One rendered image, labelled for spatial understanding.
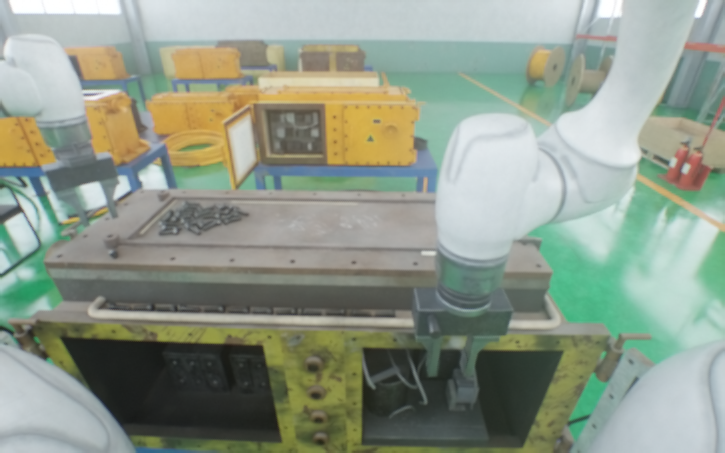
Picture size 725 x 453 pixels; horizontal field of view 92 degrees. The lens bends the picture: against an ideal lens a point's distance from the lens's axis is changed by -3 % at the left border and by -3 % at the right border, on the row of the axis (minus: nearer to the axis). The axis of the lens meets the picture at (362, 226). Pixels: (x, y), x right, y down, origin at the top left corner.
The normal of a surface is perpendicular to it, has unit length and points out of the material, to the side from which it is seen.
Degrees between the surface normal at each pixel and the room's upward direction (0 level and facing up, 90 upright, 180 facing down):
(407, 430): 0
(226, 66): 90
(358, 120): 90
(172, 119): 90
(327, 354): 90
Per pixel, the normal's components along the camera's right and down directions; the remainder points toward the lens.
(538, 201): 0.51, 0.36
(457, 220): -0.73, 0.36
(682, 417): -0.88, -0.47
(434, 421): 0.00, -0.87
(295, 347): -0.03, 0.50
